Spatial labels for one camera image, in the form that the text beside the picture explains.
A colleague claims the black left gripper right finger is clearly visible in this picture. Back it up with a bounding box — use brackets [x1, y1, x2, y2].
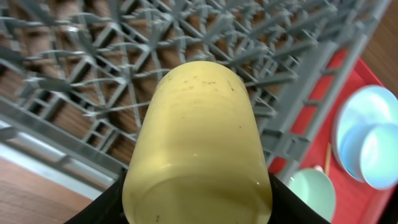
[268, 173, 330, 224]

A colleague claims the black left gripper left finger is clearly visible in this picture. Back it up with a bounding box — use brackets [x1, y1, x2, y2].
[65, 169, 128, 224]

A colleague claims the green bowl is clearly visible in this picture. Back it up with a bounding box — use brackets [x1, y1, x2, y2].
[287, 169, 336, 222]

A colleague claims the light blue bowl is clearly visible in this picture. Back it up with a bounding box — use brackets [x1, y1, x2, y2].
[340, 123, 397, 190]

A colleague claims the yellow cup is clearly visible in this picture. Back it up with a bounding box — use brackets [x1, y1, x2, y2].
[122, 61, 272, 224]

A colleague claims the grey dishwasher rack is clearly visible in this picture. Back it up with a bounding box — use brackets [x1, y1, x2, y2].
[1, 0, 389, 185]

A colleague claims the wooden chopstick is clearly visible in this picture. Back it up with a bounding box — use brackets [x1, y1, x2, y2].
[323, 143, 331, 176]

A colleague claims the red plastic tray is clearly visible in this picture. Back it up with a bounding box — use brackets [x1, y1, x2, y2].
[290, 59, 395, 223]

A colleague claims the light blue plate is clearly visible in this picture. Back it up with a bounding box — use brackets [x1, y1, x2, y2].
[332, 85, 397, 175]

